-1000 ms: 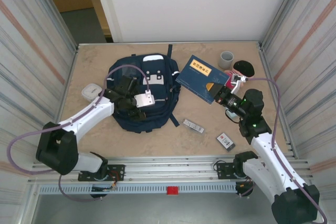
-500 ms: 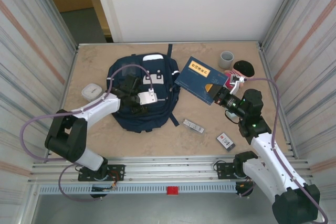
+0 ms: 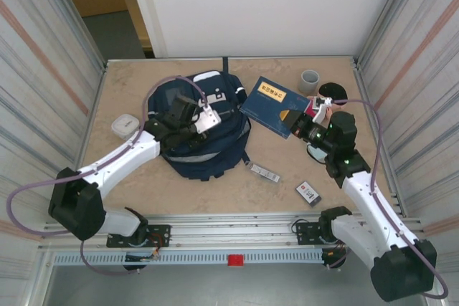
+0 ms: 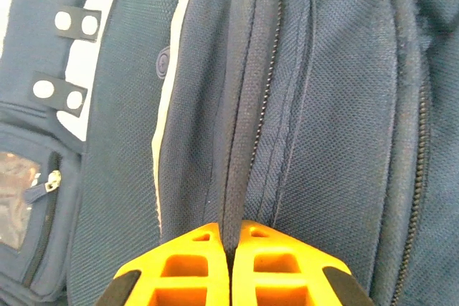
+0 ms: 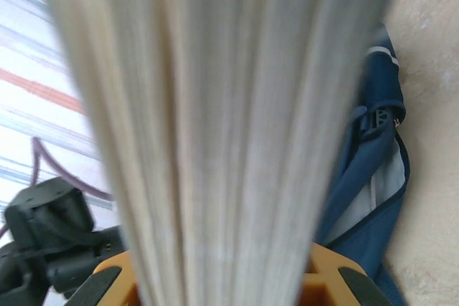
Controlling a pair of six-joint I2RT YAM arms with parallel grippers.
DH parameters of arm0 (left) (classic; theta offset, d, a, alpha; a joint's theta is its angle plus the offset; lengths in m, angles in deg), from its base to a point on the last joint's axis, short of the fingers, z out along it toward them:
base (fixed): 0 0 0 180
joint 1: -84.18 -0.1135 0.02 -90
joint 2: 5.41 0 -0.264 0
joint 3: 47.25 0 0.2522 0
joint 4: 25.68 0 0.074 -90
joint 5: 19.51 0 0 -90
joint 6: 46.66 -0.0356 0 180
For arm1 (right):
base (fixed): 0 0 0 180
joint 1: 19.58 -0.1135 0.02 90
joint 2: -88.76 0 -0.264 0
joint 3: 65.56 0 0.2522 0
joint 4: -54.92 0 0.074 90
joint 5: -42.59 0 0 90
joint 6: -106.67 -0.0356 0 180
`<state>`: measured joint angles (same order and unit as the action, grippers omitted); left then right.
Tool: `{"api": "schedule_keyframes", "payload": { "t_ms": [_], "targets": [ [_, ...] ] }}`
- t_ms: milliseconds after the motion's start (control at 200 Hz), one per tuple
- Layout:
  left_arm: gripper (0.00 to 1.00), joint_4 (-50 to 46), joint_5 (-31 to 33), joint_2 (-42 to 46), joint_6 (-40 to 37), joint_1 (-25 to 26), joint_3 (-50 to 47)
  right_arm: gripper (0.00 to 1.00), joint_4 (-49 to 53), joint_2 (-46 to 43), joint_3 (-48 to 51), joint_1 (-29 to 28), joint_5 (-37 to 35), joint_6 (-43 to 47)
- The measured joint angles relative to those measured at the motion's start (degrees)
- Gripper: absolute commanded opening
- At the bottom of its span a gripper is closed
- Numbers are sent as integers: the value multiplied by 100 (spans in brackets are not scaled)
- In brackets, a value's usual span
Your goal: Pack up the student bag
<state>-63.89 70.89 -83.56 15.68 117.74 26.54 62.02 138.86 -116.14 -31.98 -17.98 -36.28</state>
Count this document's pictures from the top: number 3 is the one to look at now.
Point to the grey plastic cup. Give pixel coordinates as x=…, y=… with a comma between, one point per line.
x=309, y=84

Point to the navy blue backpack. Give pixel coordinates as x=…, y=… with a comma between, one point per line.
x=215, y=155

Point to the small red block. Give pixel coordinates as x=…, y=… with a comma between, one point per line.
x=236, y=260

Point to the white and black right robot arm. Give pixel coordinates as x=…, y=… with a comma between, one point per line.
x=373, y=205

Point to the white door frame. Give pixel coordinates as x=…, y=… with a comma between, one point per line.
x=143, y=5

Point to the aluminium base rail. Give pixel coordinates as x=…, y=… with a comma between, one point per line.
x=233, y=229

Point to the aluminium frame post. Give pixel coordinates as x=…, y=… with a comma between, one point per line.
x=71, y=12
x=391, y=8

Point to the small black box red label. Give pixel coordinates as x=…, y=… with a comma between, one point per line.
x=308, y=194

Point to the blue book yellow title label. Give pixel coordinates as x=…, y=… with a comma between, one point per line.
x=265, y=105

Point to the pink plush doll black hair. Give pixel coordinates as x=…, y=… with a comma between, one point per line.
x=333, y=91

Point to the white square plastic container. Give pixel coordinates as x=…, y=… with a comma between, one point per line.
x=125, y=127

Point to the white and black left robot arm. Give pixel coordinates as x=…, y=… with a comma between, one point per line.
x=118, y=157

